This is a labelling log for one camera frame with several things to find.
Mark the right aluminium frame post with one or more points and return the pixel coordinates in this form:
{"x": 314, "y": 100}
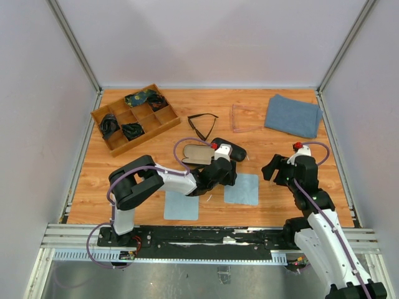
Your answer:
{"x": 360, "y": 20}

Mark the wooden divided organizer tray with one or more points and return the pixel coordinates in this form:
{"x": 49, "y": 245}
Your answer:
{"x": 153, "y": 123}

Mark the folded blue towel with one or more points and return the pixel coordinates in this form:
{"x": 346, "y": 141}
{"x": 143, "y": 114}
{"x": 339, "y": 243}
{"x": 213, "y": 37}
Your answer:
{"x": 290, "y": 116}

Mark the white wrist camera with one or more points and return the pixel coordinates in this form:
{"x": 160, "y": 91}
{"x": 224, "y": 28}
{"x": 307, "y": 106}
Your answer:
{"x": 221, "y": 151}
{"x": 300, "y": 149}

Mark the black dotted rolled tie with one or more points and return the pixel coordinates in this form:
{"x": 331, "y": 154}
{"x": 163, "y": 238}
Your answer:
{"x": 132, "y": 130}

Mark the blue patterned rolled tie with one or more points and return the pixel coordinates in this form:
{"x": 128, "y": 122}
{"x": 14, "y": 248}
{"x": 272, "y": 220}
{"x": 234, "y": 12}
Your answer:
{"x": 139, "y": 98}

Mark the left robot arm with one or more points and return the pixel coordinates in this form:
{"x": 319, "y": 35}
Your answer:
{"x": 135, "y": 182}

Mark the black striped rolled tie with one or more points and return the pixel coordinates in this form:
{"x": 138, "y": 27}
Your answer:
{"x": 109, "y": 125}

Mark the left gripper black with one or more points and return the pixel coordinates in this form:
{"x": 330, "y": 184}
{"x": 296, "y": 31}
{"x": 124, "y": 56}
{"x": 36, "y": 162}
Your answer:
{"x": 231, "y": 177}

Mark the aluminium frame post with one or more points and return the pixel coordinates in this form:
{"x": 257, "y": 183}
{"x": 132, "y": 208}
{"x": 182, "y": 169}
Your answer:
{"x": 60, "y": 17}
{"x": 360, "y": 20}

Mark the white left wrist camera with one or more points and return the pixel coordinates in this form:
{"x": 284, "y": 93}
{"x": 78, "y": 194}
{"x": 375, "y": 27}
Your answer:
{"x": 221, "y": 151}

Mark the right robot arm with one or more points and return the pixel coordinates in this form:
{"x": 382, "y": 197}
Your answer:
{"x": 318, "y": 232}

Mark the left aluminium frame post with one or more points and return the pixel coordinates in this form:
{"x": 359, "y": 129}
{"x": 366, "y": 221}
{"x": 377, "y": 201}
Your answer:
{"x": 60, "y": 17}

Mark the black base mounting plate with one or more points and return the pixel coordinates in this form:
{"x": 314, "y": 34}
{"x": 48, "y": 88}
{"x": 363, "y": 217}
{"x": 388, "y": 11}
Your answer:
{"x": 201, "y": 242}

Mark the pink clear glasses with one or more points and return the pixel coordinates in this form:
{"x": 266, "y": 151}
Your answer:
{"x": 245, "y": 119}

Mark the black sunglasses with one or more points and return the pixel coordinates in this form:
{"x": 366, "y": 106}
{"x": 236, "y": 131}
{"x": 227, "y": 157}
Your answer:
{"x": 202, "y": 124}

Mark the aluminium front rail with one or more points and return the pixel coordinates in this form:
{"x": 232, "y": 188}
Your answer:
{"x": 83, "y": 239}

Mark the black orange rolled tie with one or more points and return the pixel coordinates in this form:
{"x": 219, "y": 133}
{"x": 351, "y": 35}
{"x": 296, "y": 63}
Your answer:
{"x": 156, "y": 102}

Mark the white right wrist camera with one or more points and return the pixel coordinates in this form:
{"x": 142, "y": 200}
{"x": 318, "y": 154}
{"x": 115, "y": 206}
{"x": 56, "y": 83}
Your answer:
{"x": 300, "y": 149}

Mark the light blue cloth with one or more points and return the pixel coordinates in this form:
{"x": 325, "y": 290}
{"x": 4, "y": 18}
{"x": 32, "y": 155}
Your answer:
{"x": 245, "y": 190}
{"x": 180, "y": 207}

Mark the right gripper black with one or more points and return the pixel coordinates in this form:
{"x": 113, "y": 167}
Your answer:
{"x": 269, "y": 169}

